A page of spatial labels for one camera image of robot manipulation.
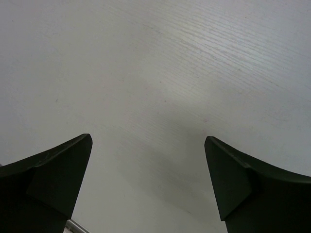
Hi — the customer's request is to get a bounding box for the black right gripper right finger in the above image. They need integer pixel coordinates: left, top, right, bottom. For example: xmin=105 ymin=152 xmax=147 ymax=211
xmin=205 ymin=136 xmax=311 ymax=233

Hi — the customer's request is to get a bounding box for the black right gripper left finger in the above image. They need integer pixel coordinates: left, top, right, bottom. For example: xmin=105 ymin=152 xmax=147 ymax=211
xmin=0 ymin=133 xmax=92 ymax=233

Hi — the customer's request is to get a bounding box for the aluminium table edge rail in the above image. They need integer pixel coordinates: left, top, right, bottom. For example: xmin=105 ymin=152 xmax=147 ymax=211
xmin=63 ymin=219 xmax=90 ymax=233

